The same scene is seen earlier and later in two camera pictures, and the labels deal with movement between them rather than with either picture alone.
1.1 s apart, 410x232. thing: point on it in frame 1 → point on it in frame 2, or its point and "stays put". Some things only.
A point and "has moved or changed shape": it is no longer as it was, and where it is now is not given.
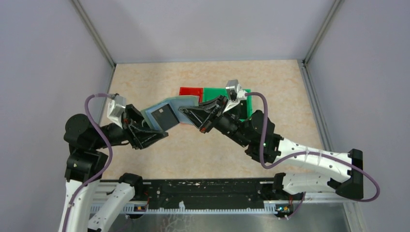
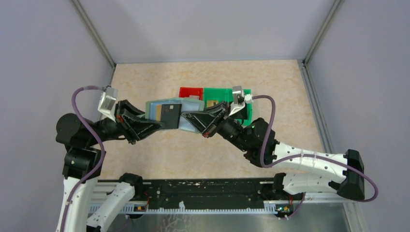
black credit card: x=165 y=117 has moved or changed shape
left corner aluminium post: x=86 y=21 stays put
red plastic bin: x=189 y=91 stays put
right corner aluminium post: x=336 y=6 stays put
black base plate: x=205 y=192 stays put
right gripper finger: x=210 y=103 → x=216 y=108
